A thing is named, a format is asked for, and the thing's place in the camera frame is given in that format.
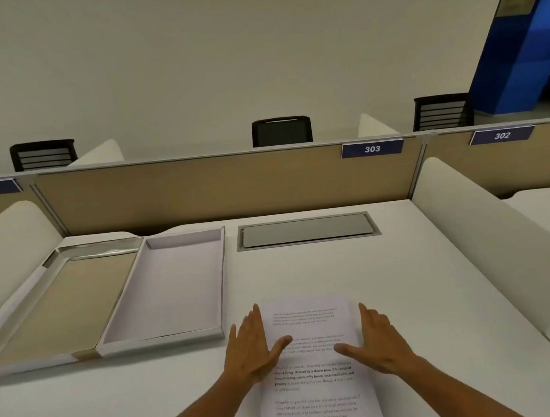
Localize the person's right hand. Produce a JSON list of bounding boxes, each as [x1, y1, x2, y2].
[[331, 299, 419, 381]]

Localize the person's left hand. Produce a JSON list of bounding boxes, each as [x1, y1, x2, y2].
[[220, 301, 296, 390]]

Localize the stack of printed white paper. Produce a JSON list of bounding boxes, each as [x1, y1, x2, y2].
[[251, 293, 387, 417]]

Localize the person's right forearm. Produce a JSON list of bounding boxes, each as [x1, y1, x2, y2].
[[397, 349, 528, 417]]

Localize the person's left forearm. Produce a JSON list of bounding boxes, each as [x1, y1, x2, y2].
[[143, 371, 253, 417]]

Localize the white cardboard box tray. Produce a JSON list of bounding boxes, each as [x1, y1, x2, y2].
[[89, 226, 234, 358]]

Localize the wide tan desk partition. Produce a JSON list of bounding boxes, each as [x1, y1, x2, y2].
[[31, 132, 434, 240]]

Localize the white side divider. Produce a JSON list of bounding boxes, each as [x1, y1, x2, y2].
[[356, 111, 402, 139], [408, 148, 550, 329], [0, 198, 70, 325], [66, 138, 126, 168]]

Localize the black mesh office chair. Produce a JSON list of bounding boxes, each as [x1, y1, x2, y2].
[[251, 115, 314, 148]]

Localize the white box lid tan inside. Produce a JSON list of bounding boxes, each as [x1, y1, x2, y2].
[[0, 236, 154, 379]]

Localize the black slatted office chair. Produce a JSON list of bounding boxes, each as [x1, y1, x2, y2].
[[410, 93, 476, 132], [9, 138, 79, 173]]

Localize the blue column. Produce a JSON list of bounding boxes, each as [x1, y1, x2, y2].
[[461, 0, 550, 119]]

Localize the grey desk cable flap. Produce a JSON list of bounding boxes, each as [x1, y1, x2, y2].
[[236, 211, 383, 253]]

